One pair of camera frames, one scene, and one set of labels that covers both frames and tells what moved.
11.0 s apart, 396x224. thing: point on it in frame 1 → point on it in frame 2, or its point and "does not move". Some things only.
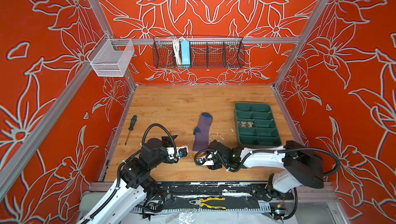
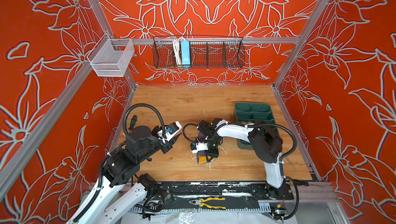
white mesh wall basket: x=109 y=56 does not move
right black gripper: x=214 y=168 → x=213 y=155
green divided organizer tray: x=256 y=125 does not move
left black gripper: x=168 y=143 → x=169 y=145
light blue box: x=185 y=52 does not move
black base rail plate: x=229 y=190 does not move
